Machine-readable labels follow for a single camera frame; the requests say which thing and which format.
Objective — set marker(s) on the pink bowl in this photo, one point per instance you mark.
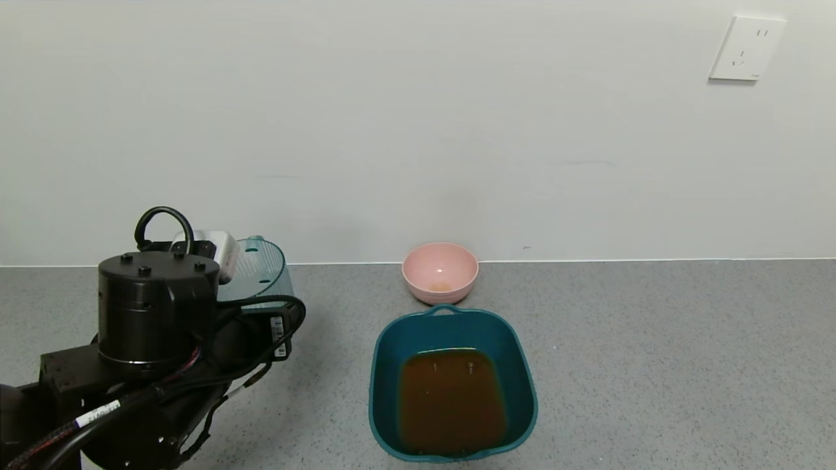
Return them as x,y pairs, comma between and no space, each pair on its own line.
439,274

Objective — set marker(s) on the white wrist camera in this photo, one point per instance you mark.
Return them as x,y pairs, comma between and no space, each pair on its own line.
222,251

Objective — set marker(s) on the clear blue ribbed cup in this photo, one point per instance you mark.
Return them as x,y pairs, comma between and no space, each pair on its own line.
261,274

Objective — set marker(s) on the teal plastic basin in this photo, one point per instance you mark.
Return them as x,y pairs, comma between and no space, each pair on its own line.
450,391

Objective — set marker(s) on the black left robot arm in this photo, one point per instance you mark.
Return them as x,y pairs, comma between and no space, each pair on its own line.
153,313

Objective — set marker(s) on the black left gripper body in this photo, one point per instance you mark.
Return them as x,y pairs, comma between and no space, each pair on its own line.
278,335

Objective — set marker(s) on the white wall socket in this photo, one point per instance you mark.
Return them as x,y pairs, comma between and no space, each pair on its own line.
746,49

